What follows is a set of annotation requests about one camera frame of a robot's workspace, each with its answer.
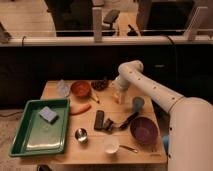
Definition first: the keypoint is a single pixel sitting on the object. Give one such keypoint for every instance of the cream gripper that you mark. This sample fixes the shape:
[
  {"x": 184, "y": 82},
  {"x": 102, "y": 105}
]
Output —
[{"x": 121, "y": 97}]

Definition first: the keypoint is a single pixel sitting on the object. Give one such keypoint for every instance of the yellow red apple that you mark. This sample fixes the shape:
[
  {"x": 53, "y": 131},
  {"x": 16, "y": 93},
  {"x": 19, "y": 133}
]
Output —
[{"x": 116, "y": 97}]

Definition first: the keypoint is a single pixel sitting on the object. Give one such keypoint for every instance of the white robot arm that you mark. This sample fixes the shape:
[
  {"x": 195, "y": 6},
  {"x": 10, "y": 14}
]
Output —
[{"x": 191, "y": 119}]

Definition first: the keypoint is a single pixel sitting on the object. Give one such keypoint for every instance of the blue plastic cup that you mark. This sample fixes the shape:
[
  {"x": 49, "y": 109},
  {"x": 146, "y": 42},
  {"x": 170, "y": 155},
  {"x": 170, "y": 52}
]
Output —
[{"x": 137, "y": 104}]

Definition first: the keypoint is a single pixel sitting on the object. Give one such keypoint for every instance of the white plastic cup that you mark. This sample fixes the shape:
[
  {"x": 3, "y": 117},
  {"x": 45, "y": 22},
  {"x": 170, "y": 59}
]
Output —
[{"x": 110, "y": 144}]

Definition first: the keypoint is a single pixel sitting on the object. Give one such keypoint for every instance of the small metal cup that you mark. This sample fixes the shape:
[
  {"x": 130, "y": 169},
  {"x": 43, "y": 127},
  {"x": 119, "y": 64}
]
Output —
[{"x": 81, "y": 135}]

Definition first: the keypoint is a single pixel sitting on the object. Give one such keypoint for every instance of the dark grapes bunch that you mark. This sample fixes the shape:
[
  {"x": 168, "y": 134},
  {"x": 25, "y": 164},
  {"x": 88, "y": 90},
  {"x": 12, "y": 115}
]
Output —
[{"x": 99, "y": 85}]

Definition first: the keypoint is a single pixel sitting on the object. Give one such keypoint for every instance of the black spatula utensil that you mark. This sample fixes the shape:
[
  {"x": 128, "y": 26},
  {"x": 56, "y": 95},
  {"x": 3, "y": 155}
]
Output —
[{"x": 125, "y": 124}]

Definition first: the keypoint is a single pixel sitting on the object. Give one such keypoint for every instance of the wooden stick utensil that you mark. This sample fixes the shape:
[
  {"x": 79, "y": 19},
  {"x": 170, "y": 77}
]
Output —
[{"x": 94, "y": 97}]

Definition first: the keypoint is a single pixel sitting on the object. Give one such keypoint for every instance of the dark brown rectangular block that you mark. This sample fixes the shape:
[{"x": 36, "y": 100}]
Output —
[{"x": 99, "y": 119}]

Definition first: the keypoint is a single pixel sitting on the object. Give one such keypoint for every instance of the small dark block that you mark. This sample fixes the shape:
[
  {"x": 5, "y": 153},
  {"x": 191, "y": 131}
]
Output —
[{"x": 108, "y": 125}]

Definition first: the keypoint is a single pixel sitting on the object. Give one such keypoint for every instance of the purple bowl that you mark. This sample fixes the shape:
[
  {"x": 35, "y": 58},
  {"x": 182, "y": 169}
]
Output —
[{"x": 144, "y": 130}]

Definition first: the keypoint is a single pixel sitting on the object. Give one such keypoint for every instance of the orange bowl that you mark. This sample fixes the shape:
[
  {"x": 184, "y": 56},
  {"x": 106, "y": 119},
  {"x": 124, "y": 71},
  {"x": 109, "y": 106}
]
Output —
[{"x": 80, "y": 89}]

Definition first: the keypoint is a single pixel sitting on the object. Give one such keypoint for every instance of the metal spoon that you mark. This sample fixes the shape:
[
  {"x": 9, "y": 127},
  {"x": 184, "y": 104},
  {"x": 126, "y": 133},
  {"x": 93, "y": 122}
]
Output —
[{"x": 129, "y": 148}]

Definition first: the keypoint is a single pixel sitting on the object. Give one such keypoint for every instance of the clear plastic bag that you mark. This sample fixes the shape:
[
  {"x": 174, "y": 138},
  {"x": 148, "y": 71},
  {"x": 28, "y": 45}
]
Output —
[{"x": 63, "y": 89}]

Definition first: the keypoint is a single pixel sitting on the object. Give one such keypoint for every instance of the blue round device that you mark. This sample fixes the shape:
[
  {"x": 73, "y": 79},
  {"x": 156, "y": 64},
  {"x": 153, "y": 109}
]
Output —
[{"x": 166, "y": 142}]

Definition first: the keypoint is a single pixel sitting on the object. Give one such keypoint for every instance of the blue sponge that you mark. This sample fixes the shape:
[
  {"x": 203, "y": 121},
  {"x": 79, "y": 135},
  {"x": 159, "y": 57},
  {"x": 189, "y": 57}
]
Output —
[{"x": 48, "y": 115}]

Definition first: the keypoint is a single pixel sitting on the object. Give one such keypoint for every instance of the black office chair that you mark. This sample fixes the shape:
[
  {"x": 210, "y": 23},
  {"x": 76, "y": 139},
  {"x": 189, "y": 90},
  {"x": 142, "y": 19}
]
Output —
[{"x": 110, "y": 18}]

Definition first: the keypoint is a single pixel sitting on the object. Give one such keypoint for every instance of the green plastic tray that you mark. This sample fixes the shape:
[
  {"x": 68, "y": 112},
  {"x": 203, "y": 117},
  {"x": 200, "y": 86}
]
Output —
[{"x": 36, "y": 136}]

